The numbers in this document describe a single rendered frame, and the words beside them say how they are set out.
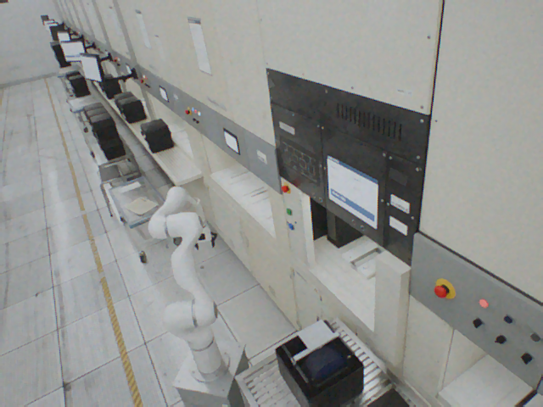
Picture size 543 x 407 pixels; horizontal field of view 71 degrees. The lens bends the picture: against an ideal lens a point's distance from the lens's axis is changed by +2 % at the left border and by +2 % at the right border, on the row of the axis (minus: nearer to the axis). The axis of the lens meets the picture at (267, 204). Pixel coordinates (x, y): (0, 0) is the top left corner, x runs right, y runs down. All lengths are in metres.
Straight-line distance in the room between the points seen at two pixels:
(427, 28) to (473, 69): 0.15
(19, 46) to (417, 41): 14.08
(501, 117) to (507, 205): 0.22
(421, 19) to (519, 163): 0.41
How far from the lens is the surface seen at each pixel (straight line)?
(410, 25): 1.10
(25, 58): 14.78
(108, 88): 6.63
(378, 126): 1.26
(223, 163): 3.35
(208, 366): 1.92
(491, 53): 0.99
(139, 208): 3.94
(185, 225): 1.60
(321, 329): 1.62
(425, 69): 1.09
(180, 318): 1.68
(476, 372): 1.85
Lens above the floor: 2.37
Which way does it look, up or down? 33 degrees down
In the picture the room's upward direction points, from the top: 9 degrees counter-clockwise
